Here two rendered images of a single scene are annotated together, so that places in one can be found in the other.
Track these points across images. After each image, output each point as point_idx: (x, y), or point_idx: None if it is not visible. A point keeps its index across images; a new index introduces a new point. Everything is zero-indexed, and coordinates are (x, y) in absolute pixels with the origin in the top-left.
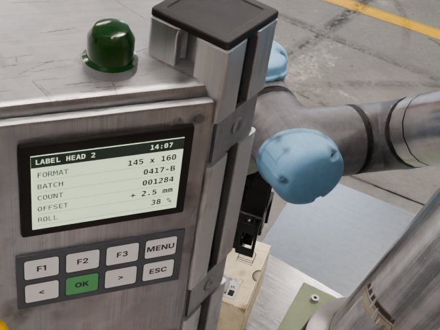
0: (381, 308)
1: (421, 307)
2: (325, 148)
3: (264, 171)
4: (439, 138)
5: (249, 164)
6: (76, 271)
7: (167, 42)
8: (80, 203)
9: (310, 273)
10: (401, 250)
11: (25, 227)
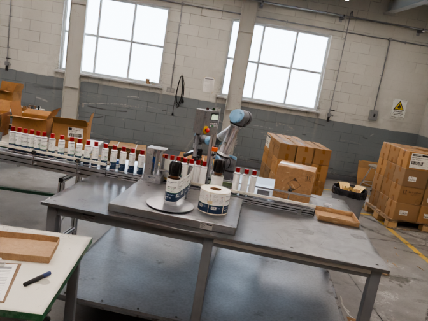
0: (225, 142)
1: (229, 139)
2: None
3: (206, 141)
4: (223, 134)
5: (200, 146)
6: (212, 124)
7: (216, 109)
8: (213, 118)
9: None
10: (226, 135)
11: (211, 119)
